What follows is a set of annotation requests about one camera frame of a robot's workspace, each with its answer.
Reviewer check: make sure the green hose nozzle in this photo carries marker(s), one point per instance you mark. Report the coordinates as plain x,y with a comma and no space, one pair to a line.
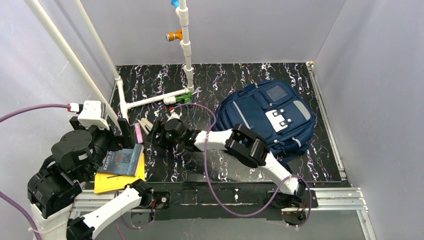
184,99

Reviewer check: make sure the navy blue backpack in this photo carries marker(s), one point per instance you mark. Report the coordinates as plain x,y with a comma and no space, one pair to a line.
273,110

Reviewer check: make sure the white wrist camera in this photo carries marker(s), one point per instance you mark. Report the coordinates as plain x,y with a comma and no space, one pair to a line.
93,114
172,114

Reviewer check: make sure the orange hose nozzle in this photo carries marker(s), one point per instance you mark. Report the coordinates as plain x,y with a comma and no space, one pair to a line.
173,36

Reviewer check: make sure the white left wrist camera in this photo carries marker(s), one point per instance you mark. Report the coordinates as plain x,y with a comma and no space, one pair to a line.
93,114

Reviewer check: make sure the white PVC pipe frame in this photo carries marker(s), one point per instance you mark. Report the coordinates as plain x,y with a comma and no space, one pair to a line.
103,38

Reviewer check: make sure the yellow book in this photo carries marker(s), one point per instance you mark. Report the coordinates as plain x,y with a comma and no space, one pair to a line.
104,182

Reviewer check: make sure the silver wrench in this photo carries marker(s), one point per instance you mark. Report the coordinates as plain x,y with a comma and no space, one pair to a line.
197,90

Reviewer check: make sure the blue pipe fitting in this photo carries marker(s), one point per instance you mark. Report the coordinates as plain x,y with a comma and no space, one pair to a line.
175,3

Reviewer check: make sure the pink marker pen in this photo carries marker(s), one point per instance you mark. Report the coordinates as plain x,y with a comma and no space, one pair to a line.
138,133

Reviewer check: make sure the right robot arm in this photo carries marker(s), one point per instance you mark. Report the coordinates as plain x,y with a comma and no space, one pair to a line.
240,142

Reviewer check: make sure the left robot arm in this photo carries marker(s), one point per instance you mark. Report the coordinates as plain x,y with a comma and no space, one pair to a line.
74,160

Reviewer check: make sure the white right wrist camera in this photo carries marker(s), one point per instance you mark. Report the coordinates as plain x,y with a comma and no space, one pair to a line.
172,114

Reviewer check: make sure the Nineteen Eighty-Four dark book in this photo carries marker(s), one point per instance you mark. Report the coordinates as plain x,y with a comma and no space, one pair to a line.
124,162

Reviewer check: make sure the beige and grey stapler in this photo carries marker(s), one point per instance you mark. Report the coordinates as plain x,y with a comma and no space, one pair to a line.
145,125

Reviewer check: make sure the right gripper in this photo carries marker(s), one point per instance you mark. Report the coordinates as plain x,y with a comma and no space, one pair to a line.
157,133

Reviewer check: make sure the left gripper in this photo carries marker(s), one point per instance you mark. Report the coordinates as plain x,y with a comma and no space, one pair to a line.
117,131

